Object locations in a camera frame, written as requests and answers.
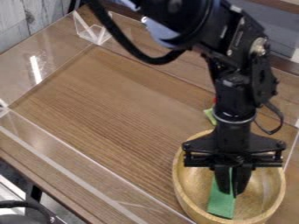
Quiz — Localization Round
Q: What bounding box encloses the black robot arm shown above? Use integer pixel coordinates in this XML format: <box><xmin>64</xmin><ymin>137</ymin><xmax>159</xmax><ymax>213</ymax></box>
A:
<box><xmin>88</xmin><ymin>0</ymin><xmax>285</xmax><ymax>195</ymax></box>

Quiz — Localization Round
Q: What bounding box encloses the black table leg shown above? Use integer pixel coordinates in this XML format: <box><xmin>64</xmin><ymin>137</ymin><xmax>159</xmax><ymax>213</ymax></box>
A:
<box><xmin>29</xmin><ymin>185</ymin><xmax>43</xmax><ymax>202</ymax></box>

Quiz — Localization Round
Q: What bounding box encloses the brown wooden bowl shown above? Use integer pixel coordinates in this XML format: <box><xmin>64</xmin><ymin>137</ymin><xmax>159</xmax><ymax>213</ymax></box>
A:
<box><xmin>172</xmin><ymin>129</ymin><xmax>287</xmax><ymax>224</ymax></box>

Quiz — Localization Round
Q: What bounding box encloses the clear acrylic front panel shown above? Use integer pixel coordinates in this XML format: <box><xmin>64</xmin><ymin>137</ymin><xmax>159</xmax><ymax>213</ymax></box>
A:
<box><xmin>0</xmin><ymin>101</ymin><xmax>193</xmax><ymax>224</ymax></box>

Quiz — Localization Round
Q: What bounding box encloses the green rectangular block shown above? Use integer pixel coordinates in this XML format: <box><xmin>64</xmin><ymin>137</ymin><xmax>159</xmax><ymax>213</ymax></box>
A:
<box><xmin>207</xmin><ymin>178</ymin><xmax>236</xmax><ymax>220</ymax></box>

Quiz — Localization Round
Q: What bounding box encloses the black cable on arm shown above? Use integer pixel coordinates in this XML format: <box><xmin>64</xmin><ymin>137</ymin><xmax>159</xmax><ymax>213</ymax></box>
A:
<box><xmin>252</xmin><ymin>100</ymin><xmax>285</xmax><ymax>136</ymax></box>

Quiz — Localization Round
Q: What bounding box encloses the clear acrylic corner bracket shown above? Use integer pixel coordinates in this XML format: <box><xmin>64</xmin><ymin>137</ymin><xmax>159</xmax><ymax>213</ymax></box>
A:
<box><xmin>72</xmin><ymin>11</ymin><xmax>111</xmax><ymax>46</ymax></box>

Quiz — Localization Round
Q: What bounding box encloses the red plush strawberry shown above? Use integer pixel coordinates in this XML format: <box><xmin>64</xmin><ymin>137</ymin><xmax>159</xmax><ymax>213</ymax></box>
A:
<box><xmin>203</xmin><ymin>99</ymin><xmax>217</xmax><ymax>126</ymax></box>

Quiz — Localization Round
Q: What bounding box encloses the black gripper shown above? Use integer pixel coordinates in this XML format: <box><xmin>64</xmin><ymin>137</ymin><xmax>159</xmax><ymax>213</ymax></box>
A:
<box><xmin>181</xmin><ymin>122</ymin><xmax>285</xmax><ymax>197</ymax></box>

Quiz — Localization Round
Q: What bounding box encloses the black cable bottom left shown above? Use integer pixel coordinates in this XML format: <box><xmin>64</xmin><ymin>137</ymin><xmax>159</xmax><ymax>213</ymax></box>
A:
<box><xmin>0</xmin><ymin>199</ymin><xmax>51</xmax><ymax>224</ymax></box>

